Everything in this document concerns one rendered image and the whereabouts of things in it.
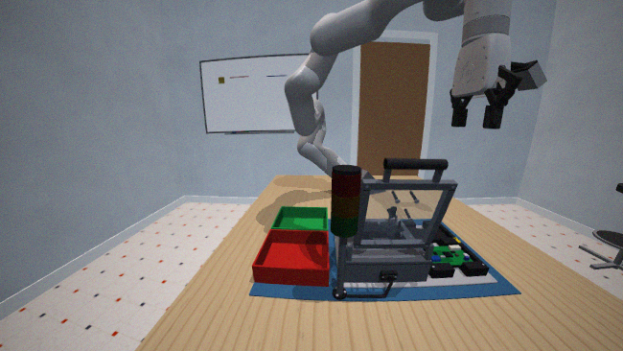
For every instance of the green circuit board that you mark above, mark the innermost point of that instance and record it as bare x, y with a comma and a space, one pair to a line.
452, 254

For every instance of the green bin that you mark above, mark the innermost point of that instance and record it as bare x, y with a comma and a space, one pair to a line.
302, 218

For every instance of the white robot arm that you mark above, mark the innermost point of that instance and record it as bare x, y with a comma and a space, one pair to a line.
365, 22

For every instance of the red open-top bin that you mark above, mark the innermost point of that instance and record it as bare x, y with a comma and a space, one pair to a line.
302, 255

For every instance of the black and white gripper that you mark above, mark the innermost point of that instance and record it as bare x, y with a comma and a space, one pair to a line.
483, 66

